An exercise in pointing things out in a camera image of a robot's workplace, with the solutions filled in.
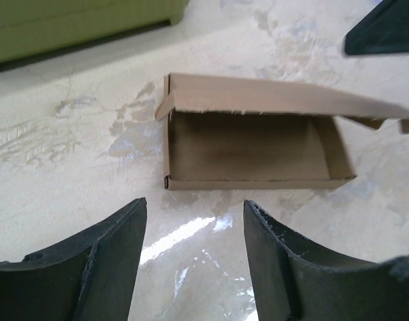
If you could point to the green plastic bin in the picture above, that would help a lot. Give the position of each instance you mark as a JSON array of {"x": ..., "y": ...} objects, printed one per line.
[{"x": 28, "y": 28}]

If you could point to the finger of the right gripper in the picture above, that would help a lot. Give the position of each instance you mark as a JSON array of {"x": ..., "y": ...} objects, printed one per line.
[{"x": 384, "y": 30}]

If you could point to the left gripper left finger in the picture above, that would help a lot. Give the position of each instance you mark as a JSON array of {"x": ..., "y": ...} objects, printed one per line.
[{"x": 88, "y": 276}]

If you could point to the brown cardboard box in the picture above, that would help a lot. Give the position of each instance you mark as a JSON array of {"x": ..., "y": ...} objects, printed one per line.
[{"x": 222, "y": 133}]

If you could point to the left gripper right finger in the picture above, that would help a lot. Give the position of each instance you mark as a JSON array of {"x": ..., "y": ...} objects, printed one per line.
[{"x": 295, "y": 278}]

